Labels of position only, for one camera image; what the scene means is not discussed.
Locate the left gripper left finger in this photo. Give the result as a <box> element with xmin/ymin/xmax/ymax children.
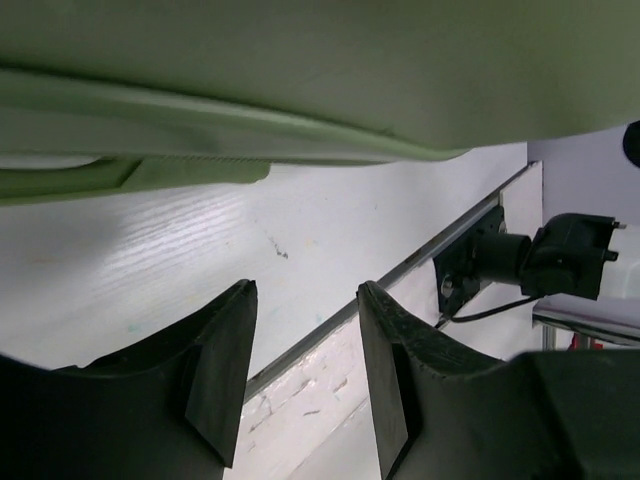
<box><xmin>1</xmin><ymin>280</ymin><xmax>257</xmax><ymax>479</ymax></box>

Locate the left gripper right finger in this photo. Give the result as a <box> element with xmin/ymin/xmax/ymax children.
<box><xmin>357</xmin><ymin>282</ymin><xmax>639</xmax><ymax>479</ymax></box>

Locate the green suitcase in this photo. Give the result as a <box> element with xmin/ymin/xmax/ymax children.
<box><xmin>1</xmin><ymin>1</ymin><xmax>639</xmax><ymax>205</ymax></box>

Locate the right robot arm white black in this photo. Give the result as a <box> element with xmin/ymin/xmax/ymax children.
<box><xmin>473</xmin><ymin>213</ymin><xmax>639</xmax><ymax>300</ymax></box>

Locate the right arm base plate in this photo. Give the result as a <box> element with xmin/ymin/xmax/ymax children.
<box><xmin>433</xmin><ymin>205</ymin><xmax>506</xmax><ymax>317</ymax></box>

